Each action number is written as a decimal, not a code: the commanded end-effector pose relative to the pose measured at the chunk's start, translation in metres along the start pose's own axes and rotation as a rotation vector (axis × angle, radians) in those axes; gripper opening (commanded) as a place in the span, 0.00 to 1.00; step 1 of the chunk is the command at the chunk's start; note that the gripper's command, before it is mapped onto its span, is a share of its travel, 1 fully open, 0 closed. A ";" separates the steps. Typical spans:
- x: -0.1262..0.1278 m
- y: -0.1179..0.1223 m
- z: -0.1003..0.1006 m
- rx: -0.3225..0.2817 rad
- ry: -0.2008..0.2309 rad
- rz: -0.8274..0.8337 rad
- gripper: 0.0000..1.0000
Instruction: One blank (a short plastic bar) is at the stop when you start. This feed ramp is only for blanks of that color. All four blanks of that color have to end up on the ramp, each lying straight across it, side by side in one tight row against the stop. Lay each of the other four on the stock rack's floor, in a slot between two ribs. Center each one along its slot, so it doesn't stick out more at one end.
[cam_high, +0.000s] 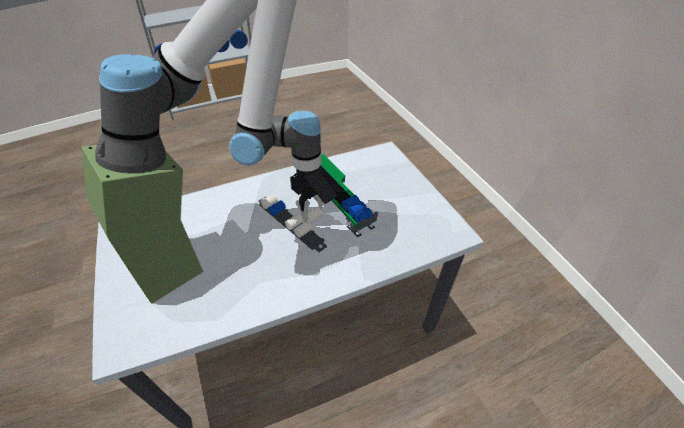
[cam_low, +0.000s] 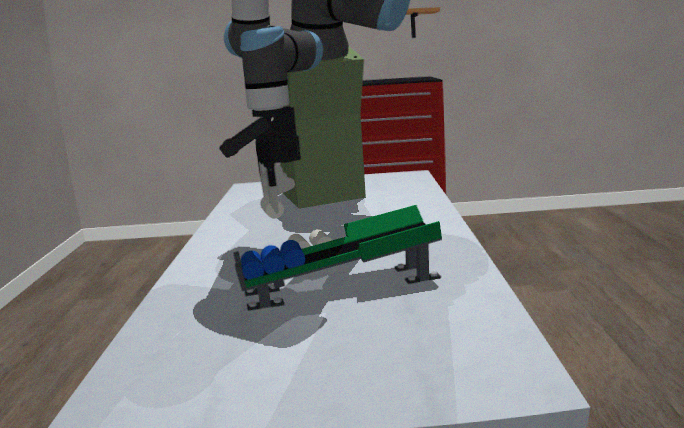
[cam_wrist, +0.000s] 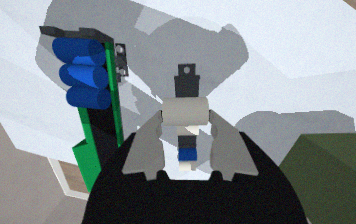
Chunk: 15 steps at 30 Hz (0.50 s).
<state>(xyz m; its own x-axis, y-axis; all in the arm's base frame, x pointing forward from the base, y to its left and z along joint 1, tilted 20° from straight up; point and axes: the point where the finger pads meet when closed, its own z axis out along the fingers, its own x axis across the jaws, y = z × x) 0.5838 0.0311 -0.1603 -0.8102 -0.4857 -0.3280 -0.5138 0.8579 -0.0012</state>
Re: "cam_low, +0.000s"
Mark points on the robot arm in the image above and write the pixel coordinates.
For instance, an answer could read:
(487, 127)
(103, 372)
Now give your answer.
(268, 55)

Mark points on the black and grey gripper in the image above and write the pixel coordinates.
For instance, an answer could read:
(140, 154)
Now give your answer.
(282, 133)

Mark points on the blue cylinder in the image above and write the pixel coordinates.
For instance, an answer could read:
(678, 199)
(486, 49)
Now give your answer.
(292, 254)
(272, 259)
(252, 265)

